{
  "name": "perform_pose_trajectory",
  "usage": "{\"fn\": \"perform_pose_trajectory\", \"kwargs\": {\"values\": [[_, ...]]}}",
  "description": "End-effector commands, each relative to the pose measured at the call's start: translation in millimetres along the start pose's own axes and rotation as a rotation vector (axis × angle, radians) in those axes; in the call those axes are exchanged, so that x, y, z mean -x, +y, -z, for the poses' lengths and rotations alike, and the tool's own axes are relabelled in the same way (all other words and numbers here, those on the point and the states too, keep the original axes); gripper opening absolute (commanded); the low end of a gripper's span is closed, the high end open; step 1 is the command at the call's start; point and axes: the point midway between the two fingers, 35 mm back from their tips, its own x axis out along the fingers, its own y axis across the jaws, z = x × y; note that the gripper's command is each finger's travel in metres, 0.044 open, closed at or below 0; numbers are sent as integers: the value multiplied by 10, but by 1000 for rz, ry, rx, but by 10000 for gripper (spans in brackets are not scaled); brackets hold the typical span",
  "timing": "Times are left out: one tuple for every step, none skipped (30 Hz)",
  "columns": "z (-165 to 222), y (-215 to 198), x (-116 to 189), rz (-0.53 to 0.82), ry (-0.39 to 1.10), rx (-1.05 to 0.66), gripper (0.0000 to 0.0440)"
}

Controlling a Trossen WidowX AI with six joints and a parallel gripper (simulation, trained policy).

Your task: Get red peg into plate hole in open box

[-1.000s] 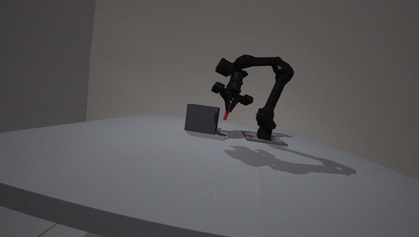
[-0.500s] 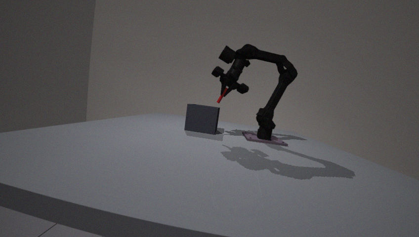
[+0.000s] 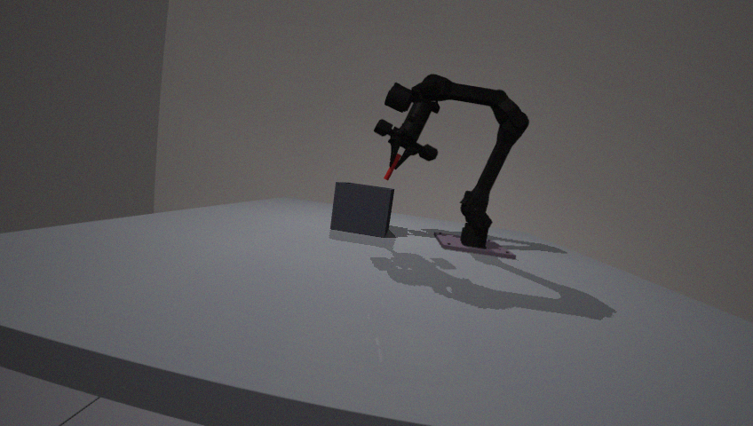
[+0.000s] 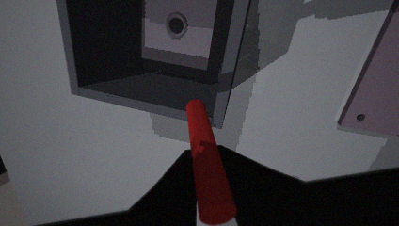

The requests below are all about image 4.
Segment red peg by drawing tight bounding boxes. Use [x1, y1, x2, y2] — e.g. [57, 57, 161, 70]
[186, 99, 237, 225]

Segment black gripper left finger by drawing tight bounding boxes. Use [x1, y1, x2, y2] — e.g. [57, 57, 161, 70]
[34, 149, 197, 226]

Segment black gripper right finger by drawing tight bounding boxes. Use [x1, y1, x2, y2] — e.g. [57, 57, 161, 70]
[217, 145, 399, 226]

